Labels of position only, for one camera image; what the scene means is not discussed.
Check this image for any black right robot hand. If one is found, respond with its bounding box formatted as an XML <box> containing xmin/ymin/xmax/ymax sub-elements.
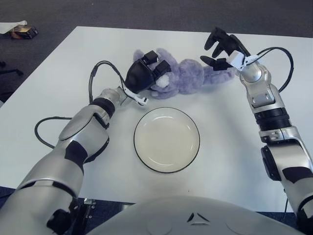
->
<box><xmin>200</xmin><ymin>27</ymin><xmax>250</xmax><ymax>72</ymax></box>

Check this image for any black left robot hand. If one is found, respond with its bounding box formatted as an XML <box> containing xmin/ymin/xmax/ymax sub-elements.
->
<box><xmin>124</xmin><ymin>50</ymin><xmax>172</xmax><ymax>95</ymax></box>

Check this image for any purple plush bunny doll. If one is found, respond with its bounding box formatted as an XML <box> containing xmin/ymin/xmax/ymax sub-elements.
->
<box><xmin>133</xmin><ymin>48</ymin><xmax>235</xmax><ymax>100</ymax></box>

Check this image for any white plate with black rim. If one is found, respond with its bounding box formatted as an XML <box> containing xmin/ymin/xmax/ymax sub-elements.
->
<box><xmin>133</xmin><ymin>107</ymin><xmax>201</xmax><ymax>174</ymax></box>

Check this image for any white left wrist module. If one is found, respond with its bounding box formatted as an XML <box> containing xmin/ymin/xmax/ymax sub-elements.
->
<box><xmin>123</xmin><ymin>87</ymin><xmax>149</xmax><ymax>106</ymax></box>

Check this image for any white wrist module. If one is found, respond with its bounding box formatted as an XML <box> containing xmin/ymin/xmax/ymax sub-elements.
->
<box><xmin>228</xmin><ymin>50</ymin><xmax>260</xmax><ymax>71</ymax></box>
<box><xmin>123</xmin><ymin>87</ymin><xmax>149</xmax><ymax>106</ymax></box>

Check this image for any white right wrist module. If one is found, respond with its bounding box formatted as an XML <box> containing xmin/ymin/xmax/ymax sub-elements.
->
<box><xmin>228</xmin><ymin>50</ymin><xmax>260</xmax><ymax>71</ymax></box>

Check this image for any black cardboard box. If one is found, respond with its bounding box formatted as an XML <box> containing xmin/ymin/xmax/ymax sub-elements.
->
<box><xmin>11</xmin><ymin>25</ymin><xmax>39</xmax><ymax>40</ymax></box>

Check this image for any black office chair base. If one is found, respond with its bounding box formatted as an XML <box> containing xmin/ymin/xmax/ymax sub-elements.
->
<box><xmin>0</xmin><ymin>61</ymin><xmax>24</xmax><ymax>76</ymax></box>

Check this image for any white crumpled paper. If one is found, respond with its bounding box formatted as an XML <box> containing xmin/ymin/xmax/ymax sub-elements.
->
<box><xmin>0</xmin><ymin>20</ymin><xmax>27</xmax><ymax>35</ymax></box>

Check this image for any silver robot torso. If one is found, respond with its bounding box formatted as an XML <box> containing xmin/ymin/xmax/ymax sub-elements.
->
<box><xmin>85</xmin><ymin>195</ymin><xmax>301</xmax><ymax>235</ymax></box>

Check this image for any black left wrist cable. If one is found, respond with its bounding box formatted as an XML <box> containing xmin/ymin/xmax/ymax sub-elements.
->
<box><xmin>35</xmin><ymin>60</ymin><xmax>130</xmax><ymax>150</ymax></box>

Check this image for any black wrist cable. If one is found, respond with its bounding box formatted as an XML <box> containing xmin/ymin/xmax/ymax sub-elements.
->
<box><xmin>254</xmin><ymin>47</ymin><xmax>294</xmax><ymax>94</ymax></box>
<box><xmin>35</xmin><ymin>60</ymin><xmax>130</xmax><ymax>150</ymax></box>

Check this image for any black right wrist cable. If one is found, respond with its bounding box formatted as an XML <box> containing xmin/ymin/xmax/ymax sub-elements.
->
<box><xmin>254</xmin><ymin>47</ymin><xmax>294</xmax><ymax>94</ymax></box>

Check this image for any metal table leg bracket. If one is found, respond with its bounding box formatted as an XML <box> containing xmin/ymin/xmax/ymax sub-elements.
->
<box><xmin>78</xmin><ymin>198</ymin><xmax>96</xmax><ymax>235</ymax></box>

